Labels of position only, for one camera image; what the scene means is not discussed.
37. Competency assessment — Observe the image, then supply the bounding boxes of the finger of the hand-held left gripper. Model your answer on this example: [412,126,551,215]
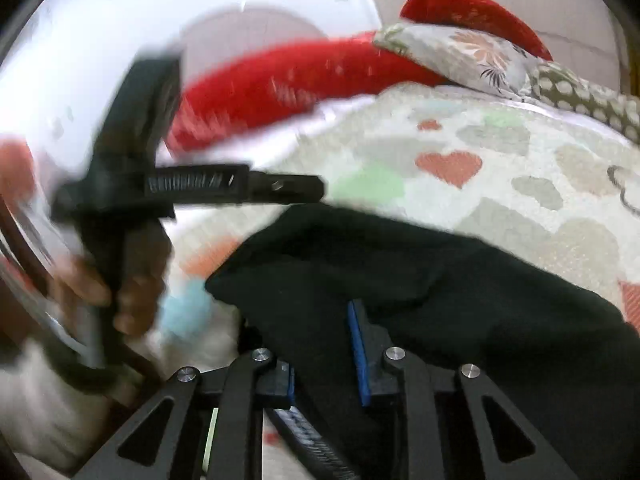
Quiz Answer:
[147,163,326,207]

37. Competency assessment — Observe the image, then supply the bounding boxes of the polka dot olive cloth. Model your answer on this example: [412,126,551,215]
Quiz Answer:
[520,62,640,143]

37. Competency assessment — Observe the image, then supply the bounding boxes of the floral grey pillow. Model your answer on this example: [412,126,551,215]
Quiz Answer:
[372,23,548,102]

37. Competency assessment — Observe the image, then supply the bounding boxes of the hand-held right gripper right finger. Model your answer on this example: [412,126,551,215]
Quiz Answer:
[347,299,583,480]

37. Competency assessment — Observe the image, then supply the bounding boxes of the red cushion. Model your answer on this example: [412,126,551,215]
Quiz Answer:
[399,0,555,62]

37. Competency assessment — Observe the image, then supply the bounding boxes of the long red pillow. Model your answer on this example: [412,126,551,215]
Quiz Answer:
[164,32,446,163]

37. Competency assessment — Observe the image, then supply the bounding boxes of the heart printed bed sheet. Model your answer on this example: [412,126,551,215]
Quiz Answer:
[150,82,640,376]

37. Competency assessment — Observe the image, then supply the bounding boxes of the black pants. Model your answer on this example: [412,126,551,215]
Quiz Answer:
[205,204,640,480]

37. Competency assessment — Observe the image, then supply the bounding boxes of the person's left hand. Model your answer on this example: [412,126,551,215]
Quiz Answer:
[49,224,170,337]

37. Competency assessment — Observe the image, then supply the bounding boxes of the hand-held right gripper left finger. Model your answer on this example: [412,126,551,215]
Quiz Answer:
[75,347,297,480]

